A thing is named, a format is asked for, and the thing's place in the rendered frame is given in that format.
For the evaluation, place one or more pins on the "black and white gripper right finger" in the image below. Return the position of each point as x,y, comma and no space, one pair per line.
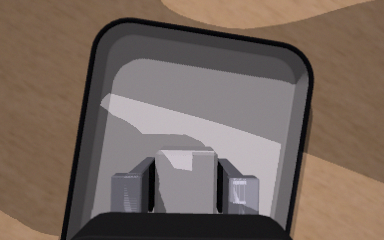
236,193

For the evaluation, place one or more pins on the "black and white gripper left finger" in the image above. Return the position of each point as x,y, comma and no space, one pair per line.
134,191

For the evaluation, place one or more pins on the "grey rectangular tray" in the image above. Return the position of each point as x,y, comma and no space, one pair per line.
151,84

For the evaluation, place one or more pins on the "grey cube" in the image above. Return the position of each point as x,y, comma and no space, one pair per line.
186,180

